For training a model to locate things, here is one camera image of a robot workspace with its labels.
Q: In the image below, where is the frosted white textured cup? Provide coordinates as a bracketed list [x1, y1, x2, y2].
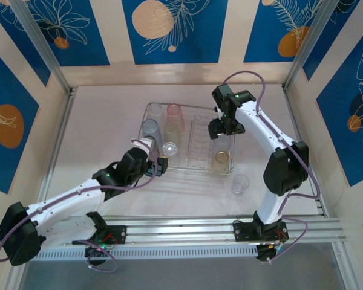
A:
[212, 136, 232, 153]

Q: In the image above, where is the clear faceted plastic cup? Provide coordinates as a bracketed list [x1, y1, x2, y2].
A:
[162, 141, 179, 158]

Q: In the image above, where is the metal wire dish rack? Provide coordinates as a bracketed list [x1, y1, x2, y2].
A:
[138, 101, 237, 176]

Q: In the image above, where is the amber faceted glass cup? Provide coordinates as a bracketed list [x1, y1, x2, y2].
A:
[212, 150, 231, 173]

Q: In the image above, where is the pale green textured cup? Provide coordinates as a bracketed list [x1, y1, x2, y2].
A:
[164, 122, 182, 144]

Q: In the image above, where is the blue plastic cup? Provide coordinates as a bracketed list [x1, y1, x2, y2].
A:
[142, 119, 163, 144]

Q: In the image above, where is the pink plastic cup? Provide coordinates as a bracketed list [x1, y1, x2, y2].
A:
[166, 104, 185, 124]

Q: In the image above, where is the tall clear plastic cup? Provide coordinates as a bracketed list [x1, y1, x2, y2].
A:
[147, 103, 164, 121]

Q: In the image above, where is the small clear faceted cup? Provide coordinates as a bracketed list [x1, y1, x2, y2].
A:
[232, 174, 250, 195]

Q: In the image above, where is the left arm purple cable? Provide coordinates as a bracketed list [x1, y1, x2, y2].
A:
[0, 138, 159, 272]

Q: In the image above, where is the aluminium table side rail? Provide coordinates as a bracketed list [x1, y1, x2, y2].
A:
[283, 84, 330, 218]
[33, 86, 77, 224]

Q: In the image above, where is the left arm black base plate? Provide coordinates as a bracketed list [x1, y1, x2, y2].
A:
[71, 225, 128, 245]

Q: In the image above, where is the aluminium mounting rail frame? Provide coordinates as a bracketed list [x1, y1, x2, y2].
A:
[13, 214, 347, 250]

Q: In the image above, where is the grey slotted cable duct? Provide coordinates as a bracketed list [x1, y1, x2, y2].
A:
[26, 245, 260, 261]

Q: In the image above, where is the aluminium frame post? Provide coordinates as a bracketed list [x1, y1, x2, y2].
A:
[281, 0, 341, 91]
[8, 0, 73, 94]

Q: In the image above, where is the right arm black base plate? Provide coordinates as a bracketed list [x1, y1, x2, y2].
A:
[232, 222, 290, 242]

